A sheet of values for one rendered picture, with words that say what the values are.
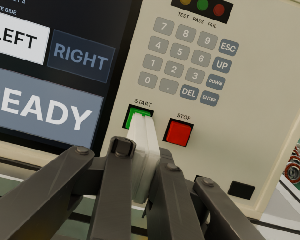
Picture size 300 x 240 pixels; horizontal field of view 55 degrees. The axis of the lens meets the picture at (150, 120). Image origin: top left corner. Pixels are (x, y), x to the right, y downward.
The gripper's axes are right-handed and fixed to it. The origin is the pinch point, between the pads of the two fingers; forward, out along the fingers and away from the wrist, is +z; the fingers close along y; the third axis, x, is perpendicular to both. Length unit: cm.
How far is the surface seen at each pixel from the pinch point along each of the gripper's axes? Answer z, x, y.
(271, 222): 7.3, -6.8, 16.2
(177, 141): 6.7, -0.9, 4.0
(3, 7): 7.3, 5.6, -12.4
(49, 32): 7.3, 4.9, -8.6
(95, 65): 7.2, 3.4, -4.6
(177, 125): 6.7, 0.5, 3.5
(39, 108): 7.2, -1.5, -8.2
